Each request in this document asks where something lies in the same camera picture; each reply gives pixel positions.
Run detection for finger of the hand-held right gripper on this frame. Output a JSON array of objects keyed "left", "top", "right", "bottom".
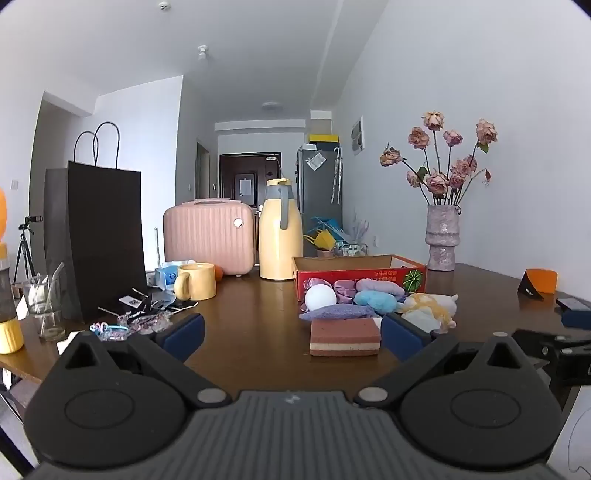
[{"left": 510, "top": 329, "right": 561, "bottom": 358}]

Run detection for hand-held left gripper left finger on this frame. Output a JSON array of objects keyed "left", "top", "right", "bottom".
[{"left": 44, "top": 313, "right": 232, "bottom": 409}]

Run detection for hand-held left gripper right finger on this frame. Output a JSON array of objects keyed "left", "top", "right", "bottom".
[{"left": 353, "top": 313, "right": 550, "bottom": 409}]

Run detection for yellow white cat plush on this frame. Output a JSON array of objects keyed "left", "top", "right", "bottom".
[{"left": 398, "top": 293, "right": 459, "bottom": 334}]

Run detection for blue packet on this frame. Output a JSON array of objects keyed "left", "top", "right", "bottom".
[{"left": 561, "top": 309, "right": 591, "bottom": 330}]

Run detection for pink plush toy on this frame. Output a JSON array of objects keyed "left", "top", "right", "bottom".
[{"left": 355, "top": 278, "right": 406, "bottom": 297}]

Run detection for brown layered sponge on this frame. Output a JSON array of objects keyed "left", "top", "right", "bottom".
[{"left": 310, "top": 318, "right": 382, "bottom": 357}]

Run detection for purple towel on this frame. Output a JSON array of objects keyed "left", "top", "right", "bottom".
[{"left": 298, "top": 305, "right": 377, "bottom": 322}]

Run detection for purple satin cloth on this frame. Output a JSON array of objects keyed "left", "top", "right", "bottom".
[{"left": 308, "top": 277, "right": 358, "bottom": 305}]

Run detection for red cardboard box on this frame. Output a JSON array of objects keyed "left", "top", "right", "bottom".
[{"left": 292, "top": 254, "right": 428, "bottom": 308}]

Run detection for white ball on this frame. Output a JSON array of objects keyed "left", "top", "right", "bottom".
[{"left": 304, "top": 285, "right": 338, "bottom": 312}]

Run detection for black card packets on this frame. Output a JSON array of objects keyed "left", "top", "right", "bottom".
[{"left": 117, "top": 288, "right": 199, "bottom": 319}]

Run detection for clear bead packet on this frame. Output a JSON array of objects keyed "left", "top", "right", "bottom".
[{"left": 127, "top": 311, "right": 174, "bottom": 335}]

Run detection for yellow mug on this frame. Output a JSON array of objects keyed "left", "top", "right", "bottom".
[{"left": 174, "top": 262, "right": 217, "bottom": 302}]

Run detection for orange black card stand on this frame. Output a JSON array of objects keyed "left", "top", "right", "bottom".
[{"left": 517, "top": 268, "right": 558, "bottom": 302}]

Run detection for blue white tissue pack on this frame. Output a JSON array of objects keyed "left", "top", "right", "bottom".
[{"left": 154, "top": 261, "right": 197, "bottom": 291}]

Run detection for clear storage rack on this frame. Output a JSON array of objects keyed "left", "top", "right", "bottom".
[{"left": 332, "top": 240, "right": 368, "bottom": 257}]

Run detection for pink suitcase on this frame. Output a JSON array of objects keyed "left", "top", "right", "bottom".
[{"left": 163, "top": 198, "right": 256, "bottom": 278}]

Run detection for pale purple vase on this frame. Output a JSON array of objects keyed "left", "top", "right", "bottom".
[{"left": 425, "top": 204, "right": 462, "bottom": 271}]

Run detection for pale dried plant sprigs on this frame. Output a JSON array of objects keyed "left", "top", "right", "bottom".
[{"left": 351, "top": 210, "right": 370, "bottom": 243}]

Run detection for black paper bag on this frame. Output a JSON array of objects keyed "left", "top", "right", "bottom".
[{"left": 67, "top": 121, "right": 149, "bottom": 324}]

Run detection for yellow watering can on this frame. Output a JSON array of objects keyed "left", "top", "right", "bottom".
[{"left": 305, "top": 231, "right": 335, "bottom": 252}]

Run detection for yellow thermos jug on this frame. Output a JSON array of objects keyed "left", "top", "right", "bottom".
[{"left": 257, "top": 178, "right": 304, "bottom": 281}]

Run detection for glass beaker with straws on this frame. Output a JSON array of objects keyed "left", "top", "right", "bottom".
[{"left": 22, "top": 263, "right": 65, "bottom": 342}]

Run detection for dried pink roses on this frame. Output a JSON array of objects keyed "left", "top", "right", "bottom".
[{"left": 379, "top": 111, "right": 498, "bottom": 207}]

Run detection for dark brown entrance door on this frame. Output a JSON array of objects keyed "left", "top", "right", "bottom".
[{"left": 219, "top": 153, "right": 282, "bottom": 213}]

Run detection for grey interior door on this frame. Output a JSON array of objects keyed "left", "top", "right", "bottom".
[{"left": 196, "top": 142, "right": 212, "bottom": 200}]

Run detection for grey refrigerator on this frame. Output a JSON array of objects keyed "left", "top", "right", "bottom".
[{"left": 295, "top": 144, "right": 344, "bottom": 245}]

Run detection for clear umbrella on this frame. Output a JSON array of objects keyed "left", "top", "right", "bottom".
[{"left": 330, "top": 148, "right": 343, "bottom": 204}]

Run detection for yellow orange blender bottle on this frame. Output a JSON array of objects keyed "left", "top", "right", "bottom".
[{"left": 0, "top": 188, "right": 25, "bottom": 355}]

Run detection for colourful hair ties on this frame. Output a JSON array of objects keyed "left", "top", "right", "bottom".
[{"left": 89, "top": 322, "right": 130, "bottom": 342}]

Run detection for black tripod with camera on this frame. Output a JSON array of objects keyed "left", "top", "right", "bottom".
[{"left": 11, "top": 215, "right": 44, "bottom": 287}]

